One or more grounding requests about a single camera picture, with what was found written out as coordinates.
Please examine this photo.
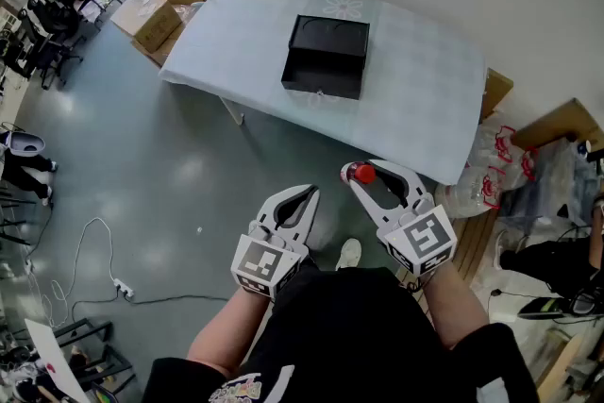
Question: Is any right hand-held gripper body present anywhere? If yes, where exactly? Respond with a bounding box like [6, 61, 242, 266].
[377, 196, 460, 278]

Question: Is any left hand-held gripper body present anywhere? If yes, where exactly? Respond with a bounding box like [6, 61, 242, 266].
[230, 220, 310, 301]

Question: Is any small red-capped bottle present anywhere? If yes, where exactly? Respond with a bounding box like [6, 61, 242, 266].
[339, 161, 378, 185]

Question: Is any black box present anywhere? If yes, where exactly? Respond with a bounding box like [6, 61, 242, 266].
[280, 14, 371, 101]

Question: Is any person's left forearm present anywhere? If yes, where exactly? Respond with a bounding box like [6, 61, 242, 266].
[187, 285, 277, 378]

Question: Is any person's right forearm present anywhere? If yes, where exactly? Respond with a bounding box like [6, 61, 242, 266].
[419, 259, 491, 350]

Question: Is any flat cardboard box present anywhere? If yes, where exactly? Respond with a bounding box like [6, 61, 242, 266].
[130, 3, 199, 68]

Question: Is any person's right white shoe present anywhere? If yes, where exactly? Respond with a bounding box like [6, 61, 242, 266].
[335, 238, 363, 271]

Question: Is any wooden slat pallet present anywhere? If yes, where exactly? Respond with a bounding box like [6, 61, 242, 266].
[395, 207, 499, 298]

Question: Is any clear plastic bags red print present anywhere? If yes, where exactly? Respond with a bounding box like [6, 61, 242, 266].
[436, 112, 539, 218]

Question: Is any white table leg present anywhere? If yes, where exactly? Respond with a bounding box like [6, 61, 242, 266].
[220, 97, 245, 126]

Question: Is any person's black clothing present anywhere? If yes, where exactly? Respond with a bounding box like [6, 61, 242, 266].
[141, 257, 539, 403]

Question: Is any brown cardboard sheet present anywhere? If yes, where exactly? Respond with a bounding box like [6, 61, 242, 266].
[479, 68, 514, 124]

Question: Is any white power strip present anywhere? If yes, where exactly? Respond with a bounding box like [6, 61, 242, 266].
[112, 277, 136, 298]

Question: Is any light blue flowered tablecloth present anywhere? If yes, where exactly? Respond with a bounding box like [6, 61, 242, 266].
[158, 0, 488, 186]

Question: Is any brown wooden board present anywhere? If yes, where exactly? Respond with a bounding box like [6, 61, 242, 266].
[512, 97, 604, 152]

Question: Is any black metal rack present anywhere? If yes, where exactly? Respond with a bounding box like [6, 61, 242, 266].
[51, 318, 138, 397]

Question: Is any white board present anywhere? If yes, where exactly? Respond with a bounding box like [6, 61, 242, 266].
[24, 318, 91, 403]

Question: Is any black office chair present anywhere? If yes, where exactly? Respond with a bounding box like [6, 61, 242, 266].
[27, 0, 86, 89]

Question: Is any black floor cable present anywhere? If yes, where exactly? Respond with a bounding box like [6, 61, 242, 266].
[70, 294, 232, 322]

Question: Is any black charger cable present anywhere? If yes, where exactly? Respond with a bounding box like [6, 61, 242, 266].
[490, 289, 567, 301]

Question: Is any white cable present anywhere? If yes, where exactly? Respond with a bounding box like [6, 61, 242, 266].
[44, 216, 119, 329]

